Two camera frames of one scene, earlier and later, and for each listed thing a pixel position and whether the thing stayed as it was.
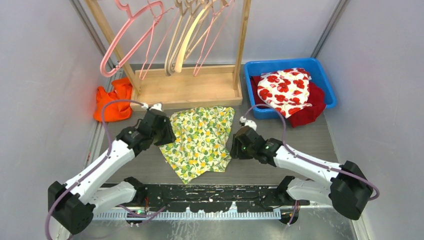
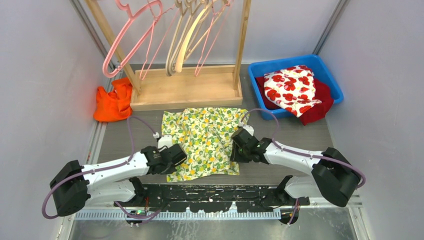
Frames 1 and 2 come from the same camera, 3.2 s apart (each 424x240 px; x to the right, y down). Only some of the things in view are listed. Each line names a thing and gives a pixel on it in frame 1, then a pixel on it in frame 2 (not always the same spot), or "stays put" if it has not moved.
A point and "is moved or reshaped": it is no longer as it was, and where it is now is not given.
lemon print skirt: (202, 141) is moved or reshaped
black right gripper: (236, 152) stays put
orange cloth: (123, 90) stays put
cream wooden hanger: (180, 58) stays put
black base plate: (202, 197) stays put
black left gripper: (169, 137) to (170, 170)
